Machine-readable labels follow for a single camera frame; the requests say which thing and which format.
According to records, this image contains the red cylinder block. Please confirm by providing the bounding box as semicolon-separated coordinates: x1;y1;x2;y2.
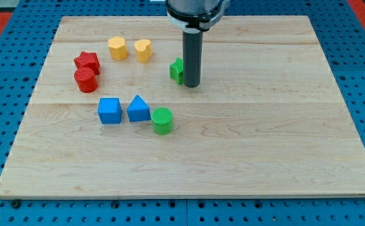
74;67;98;93

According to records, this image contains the yellow heart block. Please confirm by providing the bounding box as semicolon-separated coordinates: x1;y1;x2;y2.
134;39;152;63

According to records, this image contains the green cylinder block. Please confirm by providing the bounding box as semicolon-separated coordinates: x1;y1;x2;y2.
151;107;174;135

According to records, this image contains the blue cube block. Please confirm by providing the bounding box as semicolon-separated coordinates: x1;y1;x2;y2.
97;97;122;124

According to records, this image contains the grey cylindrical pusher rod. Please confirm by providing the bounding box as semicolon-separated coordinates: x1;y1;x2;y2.
182;32;203;87

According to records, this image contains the red star block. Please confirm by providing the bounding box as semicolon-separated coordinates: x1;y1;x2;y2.
73;51;100;75

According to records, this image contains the blue triangle block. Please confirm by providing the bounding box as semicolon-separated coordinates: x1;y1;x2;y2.
127;95;151;122

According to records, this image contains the yellow hexagon block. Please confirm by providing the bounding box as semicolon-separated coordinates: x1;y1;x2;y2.
108;36;128;61

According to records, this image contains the wooden board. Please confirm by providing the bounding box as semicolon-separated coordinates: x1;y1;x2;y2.
0;16;365;200

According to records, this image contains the green star block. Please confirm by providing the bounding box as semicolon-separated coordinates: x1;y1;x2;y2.
169;57;184;85

